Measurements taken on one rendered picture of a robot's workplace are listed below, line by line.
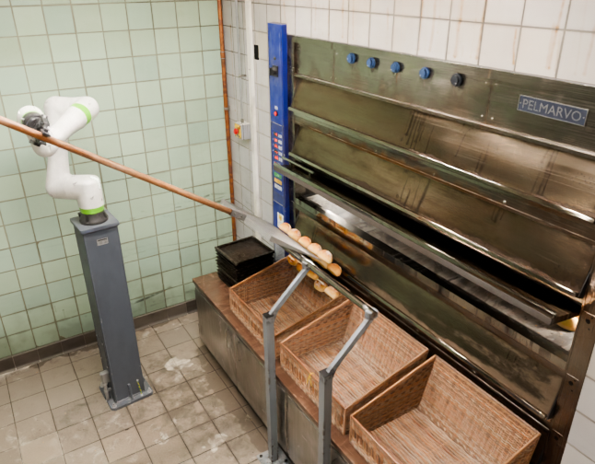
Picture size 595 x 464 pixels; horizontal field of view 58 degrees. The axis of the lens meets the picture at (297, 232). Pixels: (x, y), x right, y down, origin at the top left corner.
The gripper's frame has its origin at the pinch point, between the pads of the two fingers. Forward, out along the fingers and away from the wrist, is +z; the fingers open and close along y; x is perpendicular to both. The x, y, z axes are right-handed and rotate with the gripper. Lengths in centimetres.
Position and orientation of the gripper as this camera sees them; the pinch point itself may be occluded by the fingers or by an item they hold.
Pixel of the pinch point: (43, 136)
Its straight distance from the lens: 236.3
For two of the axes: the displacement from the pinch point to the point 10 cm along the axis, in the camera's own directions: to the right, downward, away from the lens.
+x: -7.2, -2.9, -6.3
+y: -4.6, 8.8, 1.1
